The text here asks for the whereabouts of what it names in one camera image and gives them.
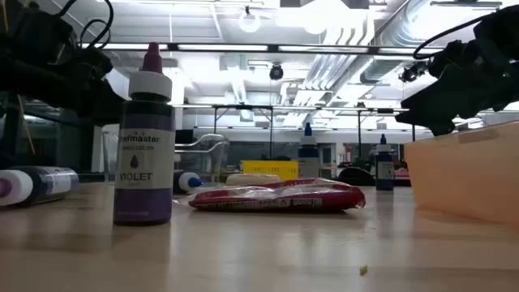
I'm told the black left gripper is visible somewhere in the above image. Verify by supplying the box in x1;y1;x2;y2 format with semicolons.
24;48;127;125

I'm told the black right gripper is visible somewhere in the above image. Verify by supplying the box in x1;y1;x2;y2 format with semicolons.
395;40;519;137

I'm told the violet food colour bottle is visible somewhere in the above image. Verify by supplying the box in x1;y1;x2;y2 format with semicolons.
112;42;176;227
0;165;80;208

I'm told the blue food colour bottle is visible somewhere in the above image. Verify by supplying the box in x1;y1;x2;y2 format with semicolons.
173;170;203;195
298;122;320;179
375;133;395;191

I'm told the orange plastic bin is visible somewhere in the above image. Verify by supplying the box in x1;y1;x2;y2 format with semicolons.
404;120;519;226

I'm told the clear plastic bin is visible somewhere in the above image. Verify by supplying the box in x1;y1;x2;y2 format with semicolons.
101;131;231;183

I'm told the yellow plastic basket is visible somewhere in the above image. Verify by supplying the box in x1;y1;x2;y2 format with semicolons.
241;160;300;182

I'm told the black overhead rig bar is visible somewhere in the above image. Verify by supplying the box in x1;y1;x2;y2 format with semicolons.
80;42;447;56

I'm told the red wafer package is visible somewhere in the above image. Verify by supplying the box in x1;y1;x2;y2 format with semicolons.
173;177;367;213

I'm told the black ceiling camera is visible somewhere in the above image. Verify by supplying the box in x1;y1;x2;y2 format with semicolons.
399;60;429;84
269;62;285;81

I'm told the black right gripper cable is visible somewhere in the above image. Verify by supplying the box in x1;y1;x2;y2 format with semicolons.
412;15;487;61

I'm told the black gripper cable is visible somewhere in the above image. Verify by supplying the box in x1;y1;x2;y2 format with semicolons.
56;0;114;49
412;15;487;61

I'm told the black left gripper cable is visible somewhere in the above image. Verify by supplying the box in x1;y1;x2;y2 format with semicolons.
56;0;114;49

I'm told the silver ventilation duct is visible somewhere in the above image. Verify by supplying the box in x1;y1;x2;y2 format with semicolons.
358;0;504;84

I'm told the white ring light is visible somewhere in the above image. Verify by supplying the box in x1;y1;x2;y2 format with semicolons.
238;6;261;34

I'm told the black background workstation frame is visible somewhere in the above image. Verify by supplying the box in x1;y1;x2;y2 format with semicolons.
184;103;418;159

